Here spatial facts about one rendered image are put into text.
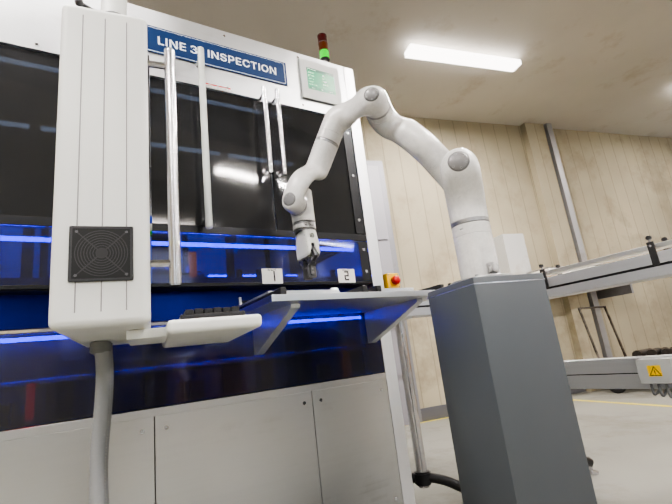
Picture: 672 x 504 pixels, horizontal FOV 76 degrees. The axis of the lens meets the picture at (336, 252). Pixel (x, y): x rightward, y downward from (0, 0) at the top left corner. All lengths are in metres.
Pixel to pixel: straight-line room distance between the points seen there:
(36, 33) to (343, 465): 1.86
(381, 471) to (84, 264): 1.35
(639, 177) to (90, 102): 7.03
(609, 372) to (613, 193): 4.93
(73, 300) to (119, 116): 0.42
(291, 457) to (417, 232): 3.41
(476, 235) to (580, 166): 5.34
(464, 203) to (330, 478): 1.09
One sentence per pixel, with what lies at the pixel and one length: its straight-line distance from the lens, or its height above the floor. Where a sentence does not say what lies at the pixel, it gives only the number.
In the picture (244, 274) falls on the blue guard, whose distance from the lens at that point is 1.63.
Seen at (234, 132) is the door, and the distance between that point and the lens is 1.86.
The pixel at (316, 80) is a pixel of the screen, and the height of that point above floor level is 1.96.
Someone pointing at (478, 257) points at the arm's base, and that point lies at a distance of 1.36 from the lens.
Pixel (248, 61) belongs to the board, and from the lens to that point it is 2.07.
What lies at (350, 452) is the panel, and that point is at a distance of 1.79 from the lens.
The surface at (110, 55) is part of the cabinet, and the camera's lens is 1.20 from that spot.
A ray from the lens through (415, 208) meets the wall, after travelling 4.80.
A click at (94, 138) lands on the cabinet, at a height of 1.21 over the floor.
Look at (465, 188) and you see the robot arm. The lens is 1.39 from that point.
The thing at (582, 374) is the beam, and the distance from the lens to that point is 2.22.
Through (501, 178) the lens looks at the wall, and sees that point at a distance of 5.65.
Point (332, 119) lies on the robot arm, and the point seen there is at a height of 1.53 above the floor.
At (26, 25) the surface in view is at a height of 1.88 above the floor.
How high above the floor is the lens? 0.69
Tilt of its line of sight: 14 degrees up
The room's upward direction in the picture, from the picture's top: 7 degrees counter-clockwise
